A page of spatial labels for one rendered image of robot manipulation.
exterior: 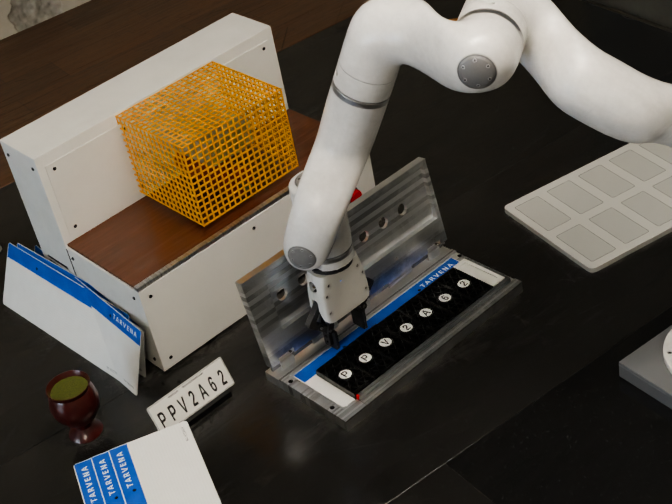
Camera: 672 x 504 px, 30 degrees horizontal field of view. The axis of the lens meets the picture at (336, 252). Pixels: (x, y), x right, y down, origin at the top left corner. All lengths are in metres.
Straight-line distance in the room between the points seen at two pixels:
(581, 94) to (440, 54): 0.21
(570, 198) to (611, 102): 0.73
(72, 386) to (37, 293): 0.36
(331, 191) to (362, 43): 0.24
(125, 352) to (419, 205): 0.59
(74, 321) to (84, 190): 0.25
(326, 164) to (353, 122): 0.09
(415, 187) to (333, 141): 0.42
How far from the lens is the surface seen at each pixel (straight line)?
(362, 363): 2.13
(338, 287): 2.09
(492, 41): 1.69
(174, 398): 2.14
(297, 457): 2.04
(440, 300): 2.23
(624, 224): 2.40
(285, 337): 2.15
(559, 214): 2.44
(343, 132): 1.88
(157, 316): 2.20
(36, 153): 2.24
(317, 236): 1.92
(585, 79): 1.77
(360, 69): 1.82
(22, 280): 2.51
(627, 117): 1.78
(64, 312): 2.40
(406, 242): 2.28
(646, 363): 2.08
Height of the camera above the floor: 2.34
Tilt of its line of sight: 36 degrees down
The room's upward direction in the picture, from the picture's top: 12 degrees counter-clockwise
